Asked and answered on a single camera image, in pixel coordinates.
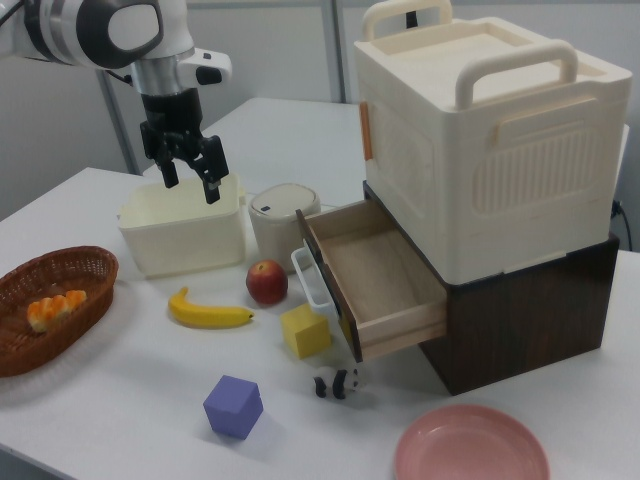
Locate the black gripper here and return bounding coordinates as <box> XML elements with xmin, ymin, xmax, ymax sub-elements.
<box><xmin>139</xmin><ymin>88</ymin><xmax>230</xmax><ymax>205</ymax></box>

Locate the small panda toy figure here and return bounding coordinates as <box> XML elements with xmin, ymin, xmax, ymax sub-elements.
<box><xmin>313</xmin><ymin>366</ymin><xmax>365</xmax><ymax>401</ymax></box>

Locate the wooden drawer with dark front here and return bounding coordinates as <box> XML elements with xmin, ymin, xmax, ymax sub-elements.
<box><xmin>294</xmin><ymin>198</ymin><xmax>449</xmax><ymax>364</ymax></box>

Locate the cream toy cabinet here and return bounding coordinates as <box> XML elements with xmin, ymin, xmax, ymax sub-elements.
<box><xmin>353</xmin><ymin>0</ymin><xmax>632</xmax><ymax>289</ymax></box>

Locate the cream open plastic bin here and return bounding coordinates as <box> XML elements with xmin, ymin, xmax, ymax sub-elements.
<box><xmin>117</xmin><ymin>172</ymin><xmax>249</xmax><ymax>280</ymax></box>

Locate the small beige lidded trash can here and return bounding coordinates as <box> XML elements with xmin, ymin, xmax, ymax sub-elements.
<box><xmin>248</xmin><ymin>183</ymin><xmax>322</xmax><ymax>274</ymax></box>

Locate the red apple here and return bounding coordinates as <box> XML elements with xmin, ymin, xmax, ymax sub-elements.
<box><xmin>245</xmin><ymin>258</ymin><xmax>290</xmax><ymax>306</ymax></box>

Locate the yellow banana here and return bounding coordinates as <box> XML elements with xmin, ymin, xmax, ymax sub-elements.
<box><xmin>167</xmin><ymin>286</ymin><xmax>256</xmax><ymax>330</ymax></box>

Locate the orange glazed bread loaf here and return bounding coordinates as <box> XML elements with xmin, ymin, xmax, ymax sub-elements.
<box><xmin>27</xmin><ymin>289</ymin><xmax>88</xmax><ymax>334</ymax></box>

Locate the yellow cube block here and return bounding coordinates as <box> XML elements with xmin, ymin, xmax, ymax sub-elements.
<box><xmin>279</xmin><ymin>302</ymin><xmax>333</xmax><ymax>360</ymax></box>

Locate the purple cube block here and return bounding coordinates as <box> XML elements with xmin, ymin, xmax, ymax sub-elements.
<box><xmin>202</xmin><ymin>374</ymin><xmax>265</xmax><ymax>440</ymax></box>

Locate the brown wicker basket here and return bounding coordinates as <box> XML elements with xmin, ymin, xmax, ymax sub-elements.
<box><xmin>0</xmin><ymin>244</ymin><xmax>120</xmax><ymax>379</ymax></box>

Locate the dark brown wooden cabinet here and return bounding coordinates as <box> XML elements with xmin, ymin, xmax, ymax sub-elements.
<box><xmin>362</xmin><ymin>180</ymin><xmax>620</xmax><ymax>397</ymax></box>

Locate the pink plastic plate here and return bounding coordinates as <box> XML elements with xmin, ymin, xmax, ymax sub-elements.
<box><xmin>394</xmin><ymin>404</ymin><xmax>551</xmax><ymax>480</ymax></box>

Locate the white drawer handle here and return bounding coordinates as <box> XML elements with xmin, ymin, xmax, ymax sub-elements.
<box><xmin>290</xmin><ymin>247</ymin><xmax>335</xmax><ymax>319</ymax></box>

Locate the black wall plug cable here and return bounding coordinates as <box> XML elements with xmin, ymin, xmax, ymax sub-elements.
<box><xmin>610</xmin><ymin>199</ymin><xmax>632</xmax><ymax>242</ymax></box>

